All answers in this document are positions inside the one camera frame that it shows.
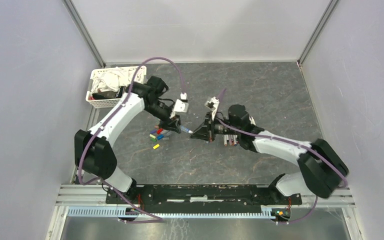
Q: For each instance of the grey slotted cable duct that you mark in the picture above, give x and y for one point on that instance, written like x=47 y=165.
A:
x=121 y=212

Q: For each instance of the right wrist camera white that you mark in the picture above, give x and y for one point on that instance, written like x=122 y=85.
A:
x=212 y=104

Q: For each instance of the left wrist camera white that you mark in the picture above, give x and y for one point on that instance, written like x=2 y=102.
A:
x=179 y=108

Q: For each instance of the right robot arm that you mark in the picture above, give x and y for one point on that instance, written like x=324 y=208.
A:
x=321 y=170

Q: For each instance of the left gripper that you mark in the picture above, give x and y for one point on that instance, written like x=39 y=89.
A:
x=172 y=123

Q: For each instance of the right base electronics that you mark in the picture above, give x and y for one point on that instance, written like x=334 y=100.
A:
x=281 y=215

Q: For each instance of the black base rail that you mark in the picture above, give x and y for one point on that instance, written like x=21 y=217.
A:
x=210 y=198

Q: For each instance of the black item in basket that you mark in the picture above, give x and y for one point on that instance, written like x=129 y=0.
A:
x=108 y=94

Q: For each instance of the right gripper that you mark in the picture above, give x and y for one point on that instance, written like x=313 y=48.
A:
x=207 y=132

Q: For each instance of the white cloth in basket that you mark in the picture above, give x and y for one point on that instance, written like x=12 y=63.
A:
x=106 y=79

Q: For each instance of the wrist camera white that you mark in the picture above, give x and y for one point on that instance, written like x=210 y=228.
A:
x=179 y=108
x=212 y=104

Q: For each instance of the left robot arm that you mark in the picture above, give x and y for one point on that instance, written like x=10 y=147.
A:
x=93 y=148

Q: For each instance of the white plastic basket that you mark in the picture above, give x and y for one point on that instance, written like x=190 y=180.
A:
x=98 y=104

